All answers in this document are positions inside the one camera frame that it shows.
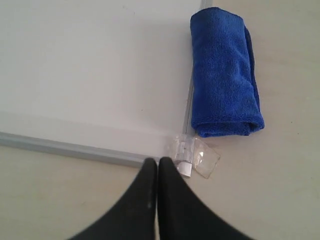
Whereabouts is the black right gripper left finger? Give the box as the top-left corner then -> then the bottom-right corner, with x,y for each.
71,158 -> 158,240

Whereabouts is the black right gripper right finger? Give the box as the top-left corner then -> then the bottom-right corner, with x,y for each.
157,157 -> 251,240

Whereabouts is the blue microfibre cloth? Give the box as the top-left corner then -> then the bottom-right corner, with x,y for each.
190,7 -> 265,138

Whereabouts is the white board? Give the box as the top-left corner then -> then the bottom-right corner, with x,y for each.
0,0 -> 213,166

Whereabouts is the clear tape front right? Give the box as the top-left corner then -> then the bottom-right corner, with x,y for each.
166,134 -> 220,179

